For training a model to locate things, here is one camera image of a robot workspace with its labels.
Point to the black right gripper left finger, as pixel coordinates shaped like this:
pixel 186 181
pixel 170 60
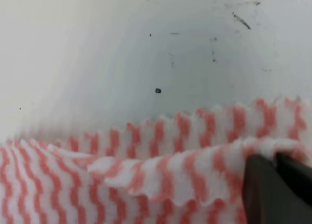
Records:
pixel 267 199

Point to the pink white wavy striped towel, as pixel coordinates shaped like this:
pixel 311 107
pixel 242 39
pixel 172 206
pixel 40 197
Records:
pixel 182 170

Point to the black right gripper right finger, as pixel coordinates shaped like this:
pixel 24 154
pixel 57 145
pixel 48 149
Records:
pixel 297 176

